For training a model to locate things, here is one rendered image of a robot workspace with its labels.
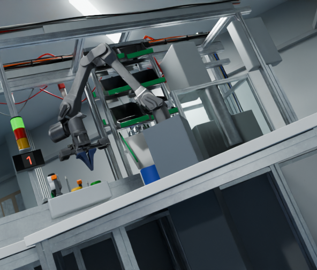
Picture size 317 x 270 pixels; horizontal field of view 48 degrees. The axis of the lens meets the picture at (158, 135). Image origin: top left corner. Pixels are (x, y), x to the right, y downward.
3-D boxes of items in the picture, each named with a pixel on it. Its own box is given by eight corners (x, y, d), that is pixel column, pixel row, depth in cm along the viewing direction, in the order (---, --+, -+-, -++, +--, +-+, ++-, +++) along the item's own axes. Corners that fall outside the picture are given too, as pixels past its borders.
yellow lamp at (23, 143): (30, 146, 157) (28, 136, 158) (19, 149, 155) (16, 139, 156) (31, 150, 161) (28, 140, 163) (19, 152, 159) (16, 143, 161)
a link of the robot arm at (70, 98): (115, 53, 139) (91, 47, 142) (107, 45, 131) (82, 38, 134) (89, 124, 138) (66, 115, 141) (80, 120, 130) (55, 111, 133)
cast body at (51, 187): (62, 187, 143) (57, 170, 145) (51, 190, 141) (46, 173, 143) (60, 191, 150) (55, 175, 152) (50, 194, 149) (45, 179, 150)
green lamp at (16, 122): (24, 126, 159) (21, 116, 160) (13, 128, 157) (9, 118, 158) (24, 129, 164) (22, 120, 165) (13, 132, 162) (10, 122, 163)
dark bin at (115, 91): (137, 88, 163) (132, 72, 161) (109, 96, 159) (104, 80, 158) (125, 88, 189) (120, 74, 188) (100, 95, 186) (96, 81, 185)
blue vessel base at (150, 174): (178, 197, 238) (164, 160, 244) (157, 205, 232) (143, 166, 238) (170, 202, 252) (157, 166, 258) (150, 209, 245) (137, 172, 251)
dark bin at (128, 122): (149, 119, 159) (145, 103, 158) (121, 128, 156) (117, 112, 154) (135, 115, 186) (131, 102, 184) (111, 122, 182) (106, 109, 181)
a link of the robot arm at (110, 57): (110, 46, 140) (98, 58, 140) (103, 38, 133) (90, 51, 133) (163, 104, 131) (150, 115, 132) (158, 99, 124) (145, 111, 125)
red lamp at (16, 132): (28, 136, 158) (24, 126, 159) (16, 139, 156) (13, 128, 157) (28, 140, 163) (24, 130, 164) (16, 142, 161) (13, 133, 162)
